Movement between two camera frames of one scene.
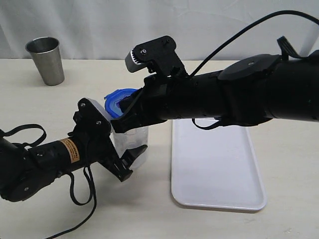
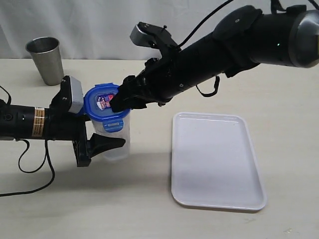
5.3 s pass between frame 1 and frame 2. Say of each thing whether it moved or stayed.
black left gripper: moved
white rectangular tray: stayed
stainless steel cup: stayed
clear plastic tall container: moved
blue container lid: moved
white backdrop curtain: stayed
